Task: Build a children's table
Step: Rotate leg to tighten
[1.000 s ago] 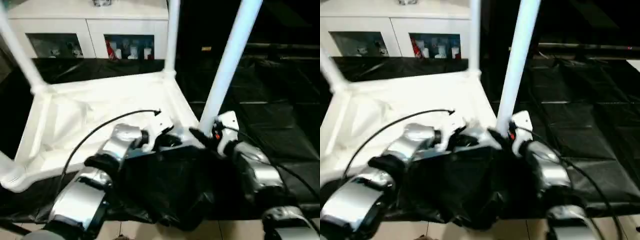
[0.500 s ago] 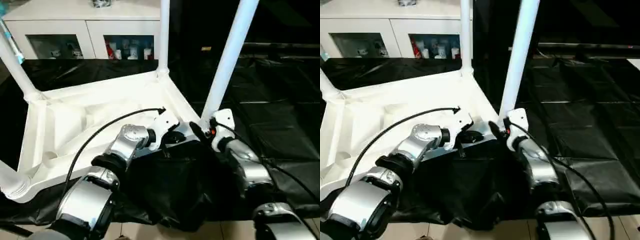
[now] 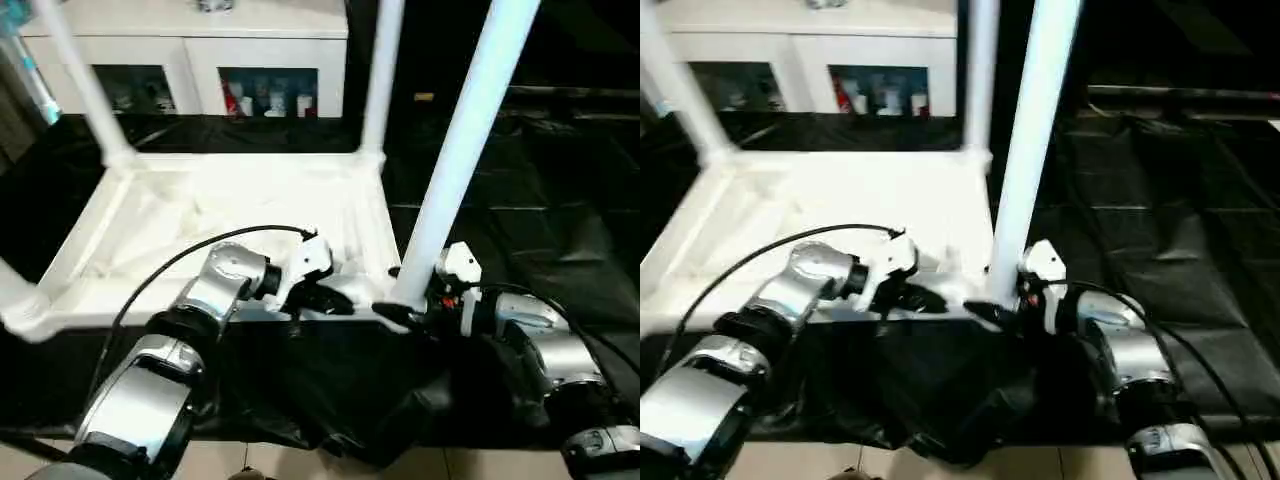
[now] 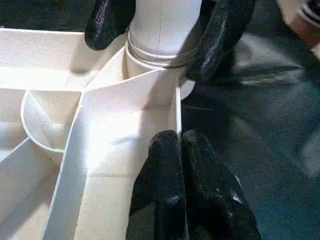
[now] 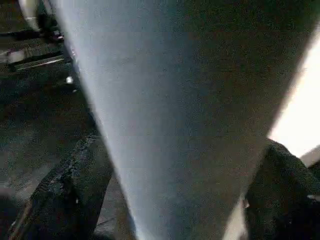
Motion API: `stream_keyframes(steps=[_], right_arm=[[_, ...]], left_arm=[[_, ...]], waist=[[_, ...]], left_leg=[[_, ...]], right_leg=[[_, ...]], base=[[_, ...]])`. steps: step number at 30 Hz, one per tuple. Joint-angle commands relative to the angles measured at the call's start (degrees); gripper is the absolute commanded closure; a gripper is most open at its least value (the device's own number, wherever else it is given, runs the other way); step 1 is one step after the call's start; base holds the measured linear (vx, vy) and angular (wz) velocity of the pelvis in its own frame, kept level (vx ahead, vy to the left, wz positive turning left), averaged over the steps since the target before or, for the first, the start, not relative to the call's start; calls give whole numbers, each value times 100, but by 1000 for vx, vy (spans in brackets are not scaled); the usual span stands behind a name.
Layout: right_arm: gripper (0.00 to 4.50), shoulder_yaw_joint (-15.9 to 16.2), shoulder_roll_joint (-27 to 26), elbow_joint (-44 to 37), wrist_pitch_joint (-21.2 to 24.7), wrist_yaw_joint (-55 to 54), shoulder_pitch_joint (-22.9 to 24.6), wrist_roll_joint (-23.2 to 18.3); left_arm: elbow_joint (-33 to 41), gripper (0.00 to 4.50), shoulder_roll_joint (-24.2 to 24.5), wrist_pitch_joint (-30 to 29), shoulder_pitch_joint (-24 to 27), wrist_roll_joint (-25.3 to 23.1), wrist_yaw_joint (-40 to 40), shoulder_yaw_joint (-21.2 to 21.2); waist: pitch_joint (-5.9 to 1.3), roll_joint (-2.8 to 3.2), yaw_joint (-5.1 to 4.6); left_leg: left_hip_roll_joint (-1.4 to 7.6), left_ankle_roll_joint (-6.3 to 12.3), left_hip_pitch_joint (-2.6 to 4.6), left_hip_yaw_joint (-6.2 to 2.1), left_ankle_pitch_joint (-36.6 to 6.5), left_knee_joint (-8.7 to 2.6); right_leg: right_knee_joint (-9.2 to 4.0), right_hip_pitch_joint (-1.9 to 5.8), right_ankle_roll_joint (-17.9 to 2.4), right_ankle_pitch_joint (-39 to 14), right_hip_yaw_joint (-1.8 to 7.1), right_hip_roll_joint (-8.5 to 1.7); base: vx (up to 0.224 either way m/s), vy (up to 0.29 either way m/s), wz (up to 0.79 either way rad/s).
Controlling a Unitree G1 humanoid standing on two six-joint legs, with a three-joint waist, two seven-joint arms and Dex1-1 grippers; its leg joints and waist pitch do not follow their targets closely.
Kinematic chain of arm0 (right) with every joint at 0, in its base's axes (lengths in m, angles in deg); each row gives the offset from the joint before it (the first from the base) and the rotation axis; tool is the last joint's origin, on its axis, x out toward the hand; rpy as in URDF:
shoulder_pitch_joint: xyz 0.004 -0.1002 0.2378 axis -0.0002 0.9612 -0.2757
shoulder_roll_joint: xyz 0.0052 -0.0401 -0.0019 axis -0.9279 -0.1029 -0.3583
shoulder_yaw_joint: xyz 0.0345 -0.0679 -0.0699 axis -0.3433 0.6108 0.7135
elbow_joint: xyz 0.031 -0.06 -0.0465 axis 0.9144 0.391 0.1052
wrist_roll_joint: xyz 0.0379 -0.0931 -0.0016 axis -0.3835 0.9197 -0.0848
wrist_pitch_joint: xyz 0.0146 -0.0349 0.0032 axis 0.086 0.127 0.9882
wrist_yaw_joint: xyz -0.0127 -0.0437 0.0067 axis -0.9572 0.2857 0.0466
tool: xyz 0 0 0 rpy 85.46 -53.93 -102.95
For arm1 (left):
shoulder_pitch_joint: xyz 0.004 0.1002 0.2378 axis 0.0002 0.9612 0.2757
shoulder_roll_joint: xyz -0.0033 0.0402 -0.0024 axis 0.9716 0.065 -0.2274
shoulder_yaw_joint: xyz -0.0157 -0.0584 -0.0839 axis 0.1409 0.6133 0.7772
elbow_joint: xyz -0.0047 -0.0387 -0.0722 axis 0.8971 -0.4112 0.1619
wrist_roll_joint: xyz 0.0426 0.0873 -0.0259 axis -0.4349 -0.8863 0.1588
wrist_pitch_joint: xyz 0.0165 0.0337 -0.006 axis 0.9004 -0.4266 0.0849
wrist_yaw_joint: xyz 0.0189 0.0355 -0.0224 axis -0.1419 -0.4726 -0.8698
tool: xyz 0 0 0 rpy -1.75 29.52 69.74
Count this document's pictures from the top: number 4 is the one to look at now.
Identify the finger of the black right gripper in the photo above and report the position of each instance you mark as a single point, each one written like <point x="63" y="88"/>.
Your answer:
<point x="105" y="25"/>
<point x="215" y="45"/>

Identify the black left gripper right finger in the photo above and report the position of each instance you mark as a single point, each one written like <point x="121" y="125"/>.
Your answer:
<point x="215" y="195"/>

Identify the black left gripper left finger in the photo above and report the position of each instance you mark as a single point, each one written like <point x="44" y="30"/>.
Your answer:
<point x="162" y="180"/>

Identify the white plastic table leg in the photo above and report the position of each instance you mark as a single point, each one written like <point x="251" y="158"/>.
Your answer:
<point x="162" y="30"/>

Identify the white plastic table top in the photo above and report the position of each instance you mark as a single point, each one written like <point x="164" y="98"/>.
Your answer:
<point x="50" y="50"/>

